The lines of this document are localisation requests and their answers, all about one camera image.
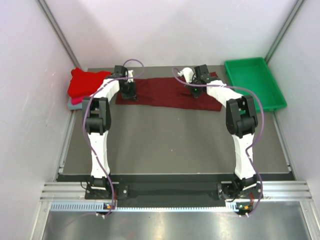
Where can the dark red t shirt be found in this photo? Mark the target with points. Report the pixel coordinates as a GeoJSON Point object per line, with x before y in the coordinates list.
{"type": "Point", "coordinates": [168, 92]}

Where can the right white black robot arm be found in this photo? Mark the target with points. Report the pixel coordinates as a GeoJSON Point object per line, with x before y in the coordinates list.
{"type": "Point", "coordinates": [241, 121]}

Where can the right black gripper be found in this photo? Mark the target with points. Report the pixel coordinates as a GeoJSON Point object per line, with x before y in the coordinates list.
{"type": "Point", "coordinates": [195, 94]}

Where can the green plastic bin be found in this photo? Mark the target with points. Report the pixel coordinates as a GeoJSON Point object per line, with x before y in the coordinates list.
{"type": "Point", "coordinates": [255, 75]}

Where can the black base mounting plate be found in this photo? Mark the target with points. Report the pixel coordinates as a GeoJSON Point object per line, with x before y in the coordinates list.
{"type": "Point", "coordinates": [167, 191]}

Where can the folded grey blue t shirt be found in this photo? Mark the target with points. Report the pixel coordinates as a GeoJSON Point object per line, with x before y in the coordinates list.
{"type": "Point", "coordinates": [74, 107]}

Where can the left corner aluminium post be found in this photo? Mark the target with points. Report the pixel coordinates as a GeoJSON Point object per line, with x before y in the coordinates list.
{"type": "Point", "coordinates": [58, 32]}

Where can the aluminium frame rail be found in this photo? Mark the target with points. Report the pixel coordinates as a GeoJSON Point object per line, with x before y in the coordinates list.
{"type": "Point", "coordinates": [275, 191]}

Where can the corner aluminium post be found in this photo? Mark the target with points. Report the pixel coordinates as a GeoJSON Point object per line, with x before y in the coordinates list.
{"type": "Point", "coordinates": [58, 32]}
{"type": "Point", "coordinates": [297, 6]}

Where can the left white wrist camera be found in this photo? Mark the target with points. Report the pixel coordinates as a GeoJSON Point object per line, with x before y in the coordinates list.
{"type": "Point", "coordinates": [130, 76]}

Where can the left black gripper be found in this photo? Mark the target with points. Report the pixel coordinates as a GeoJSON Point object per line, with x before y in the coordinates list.
{"type": "Point", "coordinates": [132, 95]}

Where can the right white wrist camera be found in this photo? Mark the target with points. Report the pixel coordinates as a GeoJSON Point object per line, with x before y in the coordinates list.
{"type": "Point", "coordinates": [187, 73]}

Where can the slotted grey cable duct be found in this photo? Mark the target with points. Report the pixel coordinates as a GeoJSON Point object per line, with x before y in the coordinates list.
{"type": "Point", "coordinates": [103, 207]}

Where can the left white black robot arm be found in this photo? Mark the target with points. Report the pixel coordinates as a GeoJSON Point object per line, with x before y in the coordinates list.
{"type": "Point", "coordinates": [96, 123]}

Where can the right corner aluminium post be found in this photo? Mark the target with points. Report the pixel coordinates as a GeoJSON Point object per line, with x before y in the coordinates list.
{"type": "Point", "coordinates": [297, 6]}

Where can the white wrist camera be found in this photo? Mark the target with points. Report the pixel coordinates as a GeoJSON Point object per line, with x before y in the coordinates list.
{"type": "Point", "coordinates": [187, 73]}
{"type": "Point", "coordinates": [130, 76]}

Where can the folded bright red t shirt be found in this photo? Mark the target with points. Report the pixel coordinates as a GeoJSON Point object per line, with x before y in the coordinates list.
{"type": "Point", "coordinates": [84, 83]}

